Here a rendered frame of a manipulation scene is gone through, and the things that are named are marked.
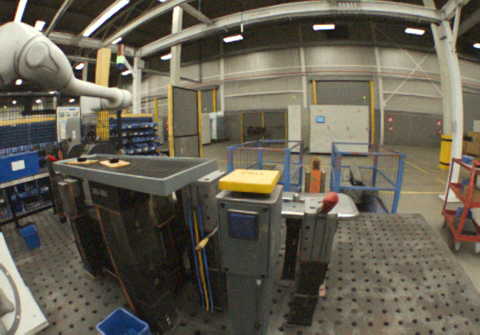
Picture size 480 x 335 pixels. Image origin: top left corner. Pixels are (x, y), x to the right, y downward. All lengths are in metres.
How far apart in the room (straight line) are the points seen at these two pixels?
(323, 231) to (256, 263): 0.19
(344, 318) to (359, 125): 7.99
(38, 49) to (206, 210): 0.57
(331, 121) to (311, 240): 7.91
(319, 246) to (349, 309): 0.33
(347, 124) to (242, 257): 8.14
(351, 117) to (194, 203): 8.06
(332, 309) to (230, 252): 0.48
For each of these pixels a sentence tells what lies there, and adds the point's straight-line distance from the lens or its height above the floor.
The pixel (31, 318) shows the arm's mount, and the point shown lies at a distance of 0.78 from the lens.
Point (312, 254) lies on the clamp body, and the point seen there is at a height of 0.96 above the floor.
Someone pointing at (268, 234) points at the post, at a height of 1.10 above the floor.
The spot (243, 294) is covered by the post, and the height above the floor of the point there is 0.99.
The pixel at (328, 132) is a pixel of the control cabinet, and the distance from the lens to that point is 8.26.
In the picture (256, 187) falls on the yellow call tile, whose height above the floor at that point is 1.15.
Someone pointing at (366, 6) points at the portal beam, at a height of 3.40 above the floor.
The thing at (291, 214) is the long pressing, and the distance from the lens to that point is 0.52.
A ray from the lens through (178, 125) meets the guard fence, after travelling 3.81.
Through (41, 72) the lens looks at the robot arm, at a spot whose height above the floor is 1.39.
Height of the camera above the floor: 1.22
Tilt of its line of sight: 9 degrees down
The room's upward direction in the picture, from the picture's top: 1 degrees counter-clockwise
